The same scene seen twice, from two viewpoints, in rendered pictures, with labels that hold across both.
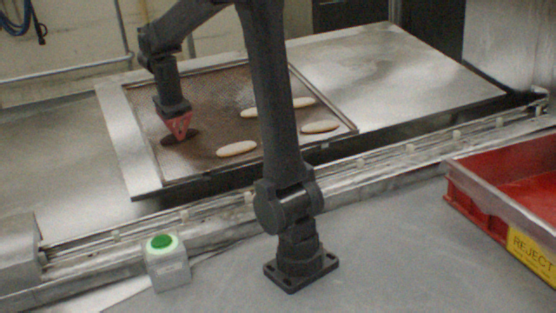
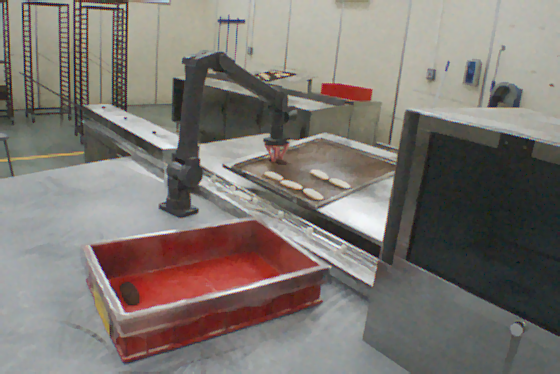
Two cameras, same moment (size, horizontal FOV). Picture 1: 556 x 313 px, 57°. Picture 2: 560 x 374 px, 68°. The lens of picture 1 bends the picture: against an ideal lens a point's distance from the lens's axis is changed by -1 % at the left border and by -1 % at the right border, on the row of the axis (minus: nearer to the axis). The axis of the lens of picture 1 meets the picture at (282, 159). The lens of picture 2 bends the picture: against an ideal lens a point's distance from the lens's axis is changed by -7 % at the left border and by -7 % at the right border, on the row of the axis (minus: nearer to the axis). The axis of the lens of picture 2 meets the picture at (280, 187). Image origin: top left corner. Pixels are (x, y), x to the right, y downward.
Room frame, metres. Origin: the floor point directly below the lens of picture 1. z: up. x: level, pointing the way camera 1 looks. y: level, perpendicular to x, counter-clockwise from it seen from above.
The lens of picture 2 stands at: (0.61, -1.43, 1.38)
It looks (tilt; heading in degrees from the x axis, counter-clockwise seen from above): 18 degrees down; 71
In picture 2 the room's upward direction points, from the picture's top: 6 degrees clockwise
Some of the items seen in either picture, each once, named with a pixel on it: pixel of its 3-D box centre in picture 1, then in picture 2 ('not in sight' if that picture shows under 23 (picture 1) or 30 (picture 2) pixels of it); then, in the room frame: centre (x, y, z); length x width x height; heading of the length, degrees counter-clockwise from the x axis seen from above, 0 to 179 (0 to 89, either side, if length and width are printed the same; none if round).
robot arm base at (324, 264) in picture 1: (299, 251); (178, 198); (0.75, -0.01, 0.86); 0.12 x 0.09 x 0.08; 125
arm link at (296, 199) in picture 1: (287, 211); (183, 175); (0.77, 0.00, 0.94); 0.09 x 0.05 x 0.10; 33
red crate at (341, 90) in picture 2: not in sight; (346, 91); (2.98, 3.30, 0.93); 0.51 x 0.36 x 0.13; 115
